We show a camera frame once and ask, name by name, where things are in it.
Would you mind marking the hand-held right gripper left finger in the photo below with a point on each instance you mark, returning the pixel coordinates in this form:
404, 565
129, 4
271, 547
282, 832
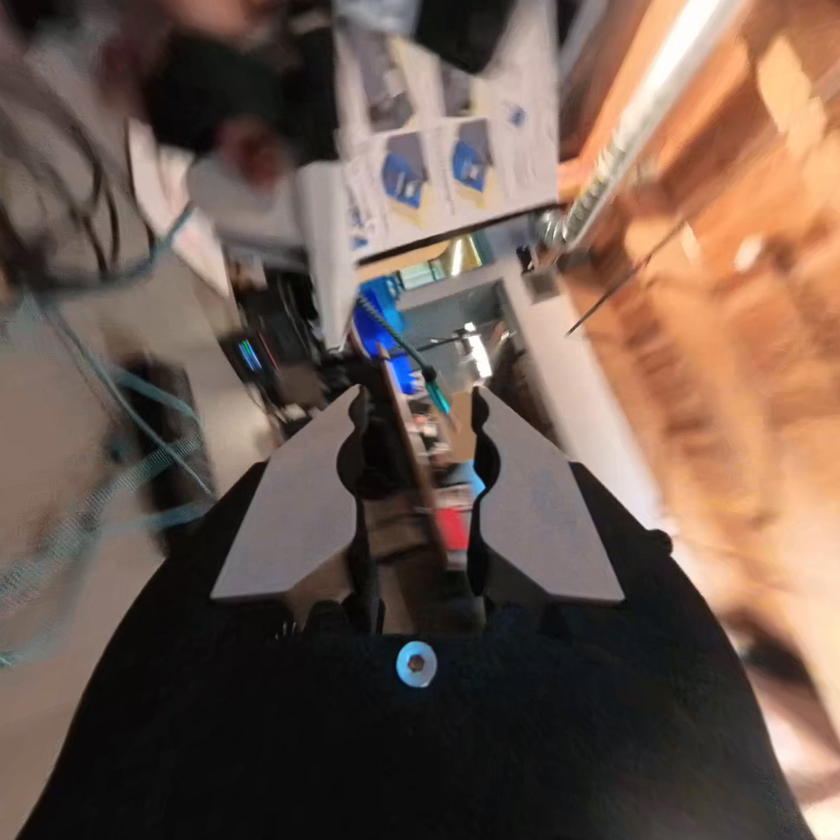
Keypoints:
295, 518

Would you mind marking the white printed cardboard box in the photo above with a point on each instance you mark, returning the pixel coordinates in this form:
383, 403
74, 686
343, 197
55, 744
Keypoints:
518, 170

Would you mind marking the metal pipe rail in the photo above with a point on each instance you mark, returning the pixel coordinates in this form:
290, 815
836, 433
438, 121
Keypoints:
649, 98

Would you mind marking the blue box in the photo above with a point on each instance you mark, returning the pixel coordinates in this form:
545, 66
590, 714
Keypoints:
371, 321

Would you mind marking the black charger case red stripe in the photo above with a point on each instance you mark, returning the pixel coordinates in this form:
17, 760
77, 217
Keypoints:
253, 358

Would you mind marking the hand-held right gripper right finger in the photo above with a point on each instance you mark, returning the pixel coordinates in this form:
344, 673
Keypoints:
544, 525

